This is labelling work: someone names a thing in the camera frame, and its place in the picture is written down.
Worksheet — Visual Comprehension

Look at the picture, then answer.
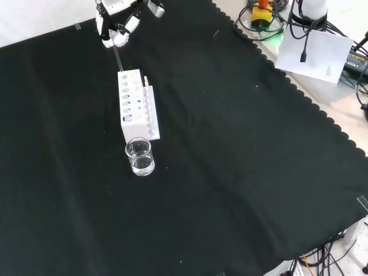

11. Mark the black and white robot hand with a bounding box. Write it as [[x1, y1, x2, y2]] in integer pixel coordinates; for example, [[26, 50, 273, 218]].
[[94, 0, 166, 49]]

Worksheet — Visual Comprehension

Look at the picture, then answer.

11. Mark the clear glass rod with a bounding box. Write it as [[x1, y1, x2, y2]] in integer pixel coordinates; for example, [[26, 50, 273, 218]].
[[112, 43, 124, 72]]

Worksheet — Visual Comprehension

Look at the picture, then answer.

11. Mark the white test tube rack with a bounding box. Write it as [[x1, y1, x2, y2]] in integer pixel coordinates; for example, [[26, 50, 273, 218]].
[[117, 68, 161, 143]]

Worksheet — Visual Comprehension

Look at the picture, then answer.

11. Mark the clear glass beaker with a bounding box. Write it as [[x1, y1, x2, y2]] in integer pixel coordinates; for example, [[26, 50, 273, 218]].
[[125, 137, 156, 177]]

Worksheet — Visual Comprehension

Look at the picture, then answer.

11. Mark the yellow stop button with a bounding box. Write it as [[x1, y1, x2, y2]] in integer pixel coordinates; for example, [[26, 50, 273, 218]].
[[251, 0, 273, 30]]

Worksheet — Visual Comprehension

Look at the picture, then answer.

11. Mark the black bench cloth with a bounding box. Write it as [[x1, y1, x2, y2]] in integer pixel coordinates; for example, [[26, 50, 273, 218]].
[[0, 0, 368, 276]]

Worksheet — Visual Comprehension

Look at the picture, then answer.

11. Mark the white paper sheet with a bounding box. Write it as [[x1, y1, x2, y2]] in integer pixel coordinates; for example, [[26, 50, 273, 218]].
[[274, 28, 355, 85]]

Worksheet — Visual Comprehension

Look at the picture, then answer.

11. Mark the black power adapter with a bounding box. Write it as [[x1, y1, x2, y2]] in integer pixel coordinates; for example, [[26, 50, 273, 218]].
[[343, 49, 368, 74]]

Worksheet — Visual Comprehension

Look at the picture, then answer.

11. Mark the black plug cable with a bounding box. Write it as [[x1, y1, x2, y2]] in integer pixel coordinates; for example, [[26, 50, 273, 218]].
[[288, 0, 328, 63]]

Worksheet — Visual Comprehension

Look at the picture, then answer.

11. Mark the white tripod post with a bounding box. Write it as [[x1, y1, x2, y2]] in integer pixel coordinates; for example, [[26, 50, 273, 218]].
[[298, 0, 329, 21]]

